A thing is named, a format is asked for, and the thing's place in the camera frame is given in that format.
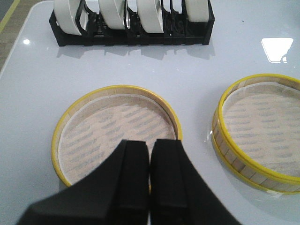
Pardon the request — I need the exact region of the bamboo steamer tray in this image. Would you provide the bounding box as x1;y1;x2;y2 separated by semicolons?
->
51;85;182;186
211;74;300;194

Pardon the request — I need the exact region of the white bowl far left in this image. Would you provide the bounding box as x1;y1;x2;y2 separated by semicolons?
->
54;0;81;36

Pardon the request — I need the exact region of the white steamer liner cloth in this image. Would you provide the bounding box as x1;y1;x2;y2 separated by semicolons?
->
222;82;300;177
58;94;176;186

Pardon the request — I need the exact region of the white bowl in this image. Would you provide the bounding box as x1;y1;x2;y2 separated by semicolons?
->
185;0;209;23
136;0;164;33
54;0;81;36
98;0;125;30

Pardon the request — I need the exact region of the black bowl rack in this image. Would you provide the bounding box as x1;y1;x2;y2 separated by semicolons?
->
49;0;215;46

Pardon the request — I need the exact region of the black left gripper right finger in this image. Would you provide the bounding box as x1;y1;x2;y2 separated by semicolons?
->
150;139;239;225

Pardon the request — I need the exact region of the white steamer liner cloth centre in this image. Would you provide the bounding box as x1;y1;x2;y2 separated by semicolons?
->
222;82;300;177

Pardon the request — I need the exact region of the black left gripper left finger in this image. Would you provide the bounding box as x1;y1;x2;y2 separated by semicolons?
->
17;140;149;225

